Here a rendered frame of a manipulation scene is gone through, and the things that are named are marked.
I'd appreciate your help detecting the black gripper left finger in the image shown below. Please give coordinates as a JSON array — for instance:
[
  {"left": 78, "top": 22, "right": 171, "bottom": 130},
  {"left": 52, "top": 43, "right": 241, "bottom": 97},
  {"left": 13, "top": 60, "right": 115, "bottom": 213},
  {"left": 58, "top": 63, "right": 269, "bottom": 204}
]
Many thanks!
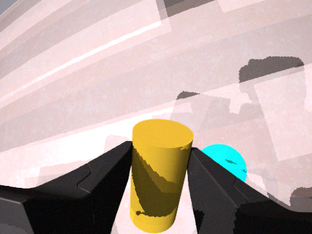
[{"left": 0, "top": 140, "right": 133, "bottom": 234}]

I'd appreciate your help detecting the yellow cylinder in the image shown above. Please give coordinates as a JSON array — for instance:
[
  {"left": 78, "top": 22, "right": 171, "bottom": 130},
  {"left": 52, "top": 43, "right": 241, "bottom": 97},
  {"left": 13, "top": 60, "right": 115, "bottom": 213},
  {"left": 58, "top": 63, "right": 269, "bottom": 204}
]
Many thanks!
[{"left": 130, "top": 119, "right": 194, "bottom": 233}]

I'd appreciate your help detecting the cyan circle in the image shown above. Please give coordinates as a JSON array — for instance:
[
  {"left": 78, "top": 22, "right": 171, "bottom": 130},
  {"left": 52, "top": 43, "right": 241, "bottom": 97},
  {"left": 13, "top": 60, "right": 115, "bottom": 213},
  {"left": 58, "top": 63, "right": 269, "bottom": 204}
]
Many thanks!
[{"left": 202, "top": 144, "right": 247, "bottom": 182}]

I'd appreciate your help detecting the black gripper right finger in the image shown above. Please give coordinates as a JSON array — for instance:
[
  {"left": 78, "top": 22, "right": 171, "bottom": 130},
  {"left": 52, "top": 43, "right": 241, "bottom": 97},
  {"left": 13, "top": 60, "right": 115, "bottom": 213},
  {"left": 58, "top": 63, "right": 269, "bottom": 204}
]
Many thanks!
[{"left": 187, "top": 146, "right": 312, "bottom": 234}]

